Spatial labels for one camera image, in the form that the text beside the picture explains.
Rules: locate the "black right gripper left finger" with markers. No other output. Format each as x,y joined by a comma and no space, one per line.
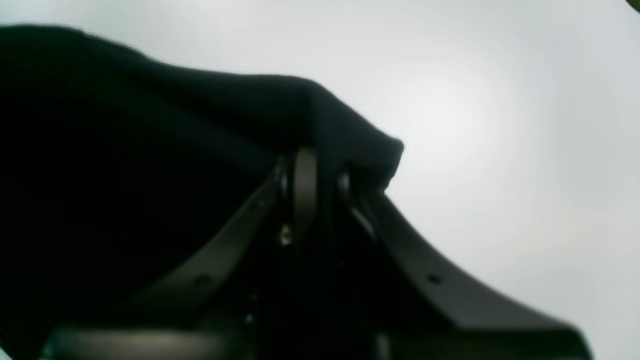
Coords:
206,308

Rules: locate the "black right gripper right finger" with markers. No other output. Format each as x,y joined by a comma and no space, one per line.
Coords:
422,306

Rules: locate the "black T-shirt with emoji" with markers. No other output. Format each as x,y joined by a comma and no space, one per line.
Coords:
116,167

